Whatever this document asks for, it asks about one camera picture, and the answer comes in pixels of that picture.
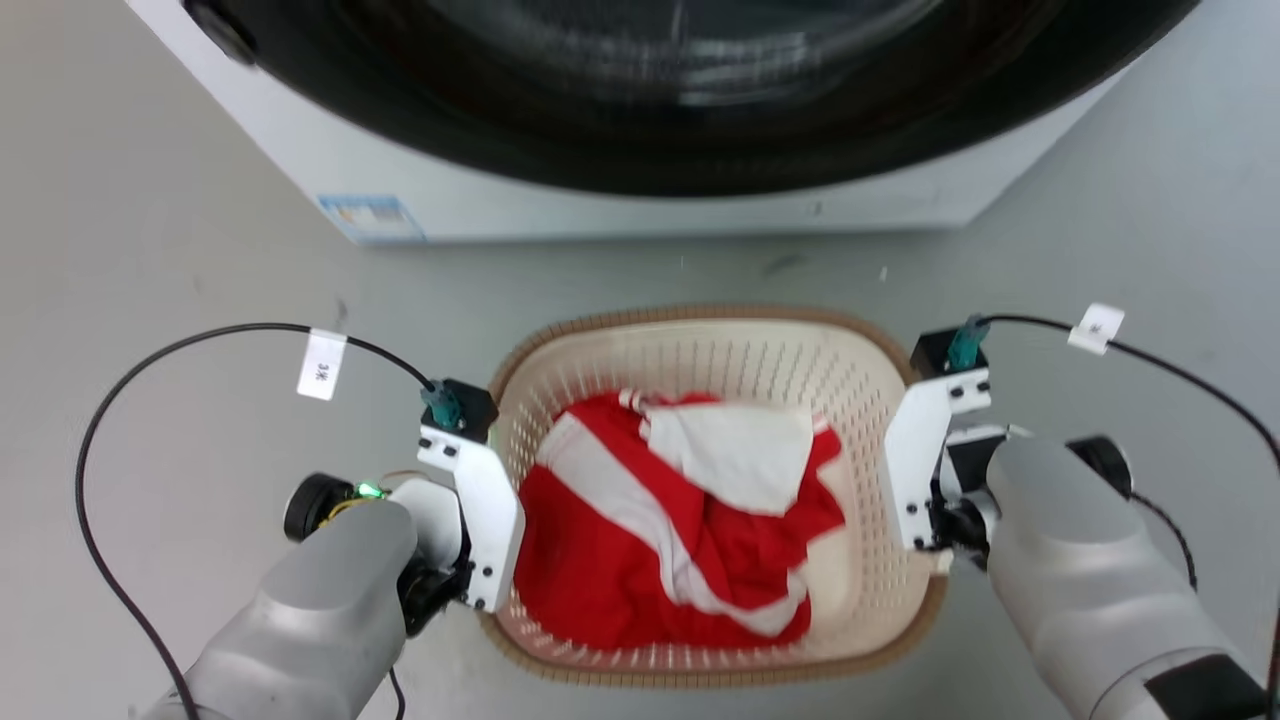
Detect white small cable tag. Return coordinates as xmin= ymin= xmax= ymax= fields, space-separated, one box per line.
xmin=1066 ymin=302 xmax=1127 ymax=357

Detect red and white garment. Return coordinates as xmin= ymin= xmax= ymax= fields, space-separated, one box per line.
xmin=512 ymin=388 xmax=850 ymax=652

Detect black washer door knob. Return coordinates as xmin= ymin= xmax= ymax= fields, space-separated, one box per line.
xmin=184 ymin=0 xmax=263 ymax=67

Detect black round washing machine door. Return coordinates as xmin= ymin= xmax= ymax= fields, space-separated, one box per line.
xmin=185 ymin=0 xmax=1201 ymax=198

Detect blue energy label sticker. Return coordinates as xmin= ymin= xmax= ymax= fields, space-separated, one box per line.
xmin=317 ymin=194 xmax=427 ymax=245

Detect white right camera bracket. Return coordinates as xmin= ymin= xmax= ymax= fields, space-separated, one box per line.
xmin=883 ymin=368 xmax=993 ymax=553

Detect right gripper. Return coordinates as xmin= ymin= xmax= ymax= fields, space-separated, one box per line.
xmin=926 ymin=424 xmax=1033 ymax=573

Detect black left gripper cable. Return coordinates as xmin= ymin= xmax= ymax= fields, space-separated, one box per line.
xmin=75 ymin=322 xmax=441 ymax=720

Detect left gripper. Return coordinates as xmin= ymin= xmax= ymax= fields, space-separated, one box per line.
xmin=390 ymin=478 xmax=473 ymax=635

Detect white tall cable tag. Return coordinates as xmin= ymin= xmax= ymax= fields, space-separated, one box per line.
xmin=296 ymin=329 xmax=349 ymax=402

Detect white washing machine body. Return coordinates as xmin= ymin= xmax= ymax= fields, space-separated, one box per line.
xmin=125 ymin=0 xmax=1146 ymax=247

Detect white left camera bracket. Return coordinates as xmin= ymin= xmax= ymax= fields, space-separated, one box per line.
xmin=417 ymin=425 xmax=527 ymax=614

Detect white camera bracket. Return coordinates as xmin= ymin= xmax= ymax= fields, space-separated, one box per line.
xmin=417 ymin=425 xmax=527 ymax=614
xmin=883 ymin=368 xmax=993 ymax=553

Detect cream plastic laundry basket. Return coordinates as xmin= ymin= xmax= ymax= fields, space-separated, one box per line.
xmin=478 ymin=305 xmax=951 ymax=689

